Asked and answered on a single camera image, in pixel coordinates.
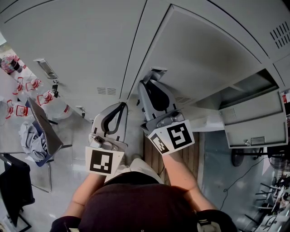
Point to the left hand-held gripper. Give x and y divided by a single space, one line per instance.
100 160

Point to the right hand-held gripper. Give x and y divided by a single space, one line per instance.
179 136

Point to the grey metal locker cabinet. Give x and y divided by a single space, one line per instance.
68 45

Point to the person's right forearm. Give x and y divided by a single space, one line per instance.
179 174

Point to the person's left forearm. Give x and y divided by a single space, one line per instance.
88 188

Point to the person's left shoe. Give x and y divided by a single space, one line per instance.
136 156

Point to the wooden plank platform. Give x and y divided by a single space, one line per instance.
151 158

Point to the person's beige trousers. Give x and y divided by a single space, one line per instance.
136 165

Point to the clear plastic bottle pack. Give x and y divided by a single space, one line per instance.
59 111

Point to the black key fob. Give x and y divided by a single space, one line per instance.
55 89

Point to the grey chair with blue seat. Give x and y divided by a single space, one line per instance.
43 127

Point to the black standing fan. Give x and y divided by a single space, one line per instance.
237 157

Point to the person's dark shirt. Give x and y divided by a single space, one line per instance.
136 208

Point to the grey crumpled cloth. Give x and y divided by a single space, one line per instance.
29 140

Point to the cluster of red label bottles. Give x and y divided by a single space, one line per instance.
21 111

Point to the pink candy jar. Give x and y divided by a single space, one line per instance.
10 64

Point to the black draped garment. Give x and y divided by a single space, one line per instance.
13 185

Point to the black metal frame desk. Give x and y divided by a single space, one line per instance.
272 208

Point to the black metal chair frame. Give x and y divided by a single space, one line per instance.
21 224

